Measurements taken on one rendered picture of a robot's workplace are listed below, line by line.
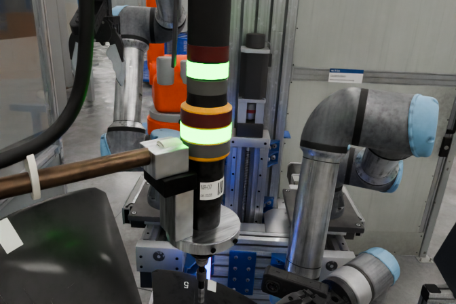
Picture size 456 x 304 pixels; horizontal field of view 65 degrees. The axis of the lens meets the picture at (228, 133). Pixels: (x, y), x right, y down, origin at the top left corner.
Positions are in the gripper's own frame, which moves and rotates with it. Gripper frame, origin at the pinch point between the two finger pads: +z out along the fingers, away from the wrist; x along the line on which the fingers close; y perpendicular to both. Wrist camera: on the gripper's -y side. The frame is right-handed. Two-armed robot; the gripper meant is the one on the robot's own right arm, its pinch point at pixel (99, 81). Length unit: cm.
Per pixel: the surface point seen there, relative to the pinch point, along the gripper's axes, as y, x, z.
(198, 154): -53, -25, -6
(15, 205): 37, 46, 56
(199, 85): -52, -25, -12
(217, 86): -52, -26, -12
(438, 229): 164, -210, 148
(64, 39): 584, 243, 59
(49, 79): 76, 46, 17
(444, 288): -14, -81, 43
